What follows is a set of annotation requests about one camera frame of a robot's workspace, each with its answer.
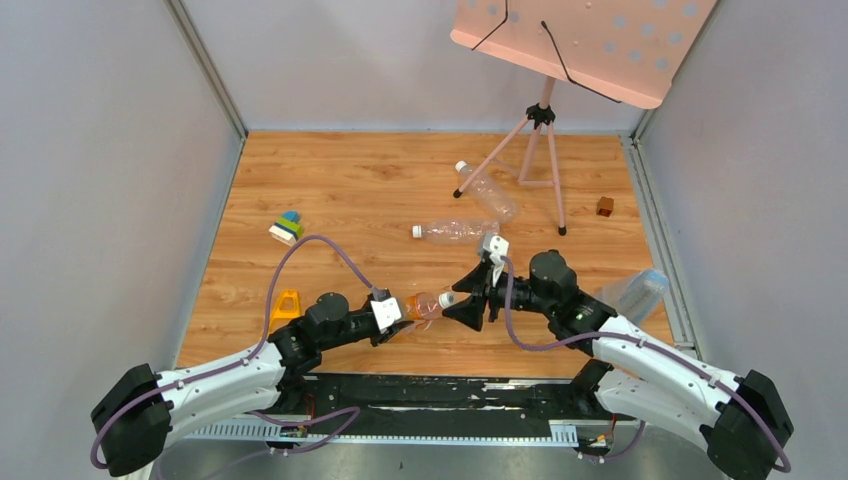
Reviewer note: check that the small brown cube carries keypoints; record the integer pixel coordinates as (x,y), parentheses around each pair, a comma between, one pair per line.
(605,206)

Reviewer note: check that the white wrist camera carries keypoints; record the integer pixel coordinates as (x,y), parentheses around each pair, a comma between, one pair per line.
(386,312)
(493,249)

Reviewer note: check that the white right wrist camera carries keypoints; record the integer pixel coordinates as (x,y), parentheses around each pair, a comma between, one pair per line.
(493,249)

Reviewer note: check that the yellow triangular toy block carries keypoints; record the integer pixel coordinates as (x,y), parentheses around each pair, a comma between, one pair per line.
(286,308)

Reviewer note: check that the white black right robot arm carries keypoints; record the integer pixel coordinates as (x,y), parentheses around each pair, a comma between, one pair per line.
(740,422)

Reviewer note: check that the orange label plastic bottle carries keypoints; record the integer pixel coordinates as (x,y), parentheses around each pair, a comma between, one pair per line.
(422,309)

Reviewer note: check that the pink music stand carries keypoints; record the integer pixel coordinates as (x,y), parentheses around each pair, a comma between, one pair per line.
(627,52)

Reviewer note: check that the clear bottle near stand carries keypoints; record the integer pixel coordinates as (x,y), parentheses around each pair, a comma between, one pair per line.
(491,197)

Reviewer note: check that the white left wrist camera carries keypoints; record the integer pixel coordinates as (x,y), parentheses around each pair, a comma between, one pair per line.
(386,312)

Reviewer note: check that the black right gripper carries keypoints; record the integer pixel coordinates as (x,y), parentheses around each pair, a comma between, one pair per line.
(469,311)

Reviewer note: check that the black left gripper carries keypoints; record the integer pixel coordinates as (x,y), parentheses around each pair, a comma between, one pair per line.
(395,328)

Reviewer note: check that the white bottle cap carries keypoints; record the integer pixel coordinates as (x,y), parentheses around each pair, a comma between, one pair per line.
(446,299)

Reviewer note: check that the black metal base rail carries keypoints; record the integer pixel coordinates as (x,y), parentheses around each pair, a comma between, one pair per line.
(455,410)

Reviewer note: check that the stacked toy building blocks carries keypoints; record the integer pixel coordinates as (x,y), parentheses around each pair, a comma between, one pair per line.
(287,228)

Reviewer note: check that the clear bottle lying centre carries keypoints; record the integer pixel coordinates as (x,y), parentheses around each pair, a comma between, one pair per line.
(455,231)

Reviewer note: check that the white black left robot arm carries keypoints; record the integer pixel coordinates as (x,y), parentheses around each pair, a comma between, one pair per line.
(145,411)

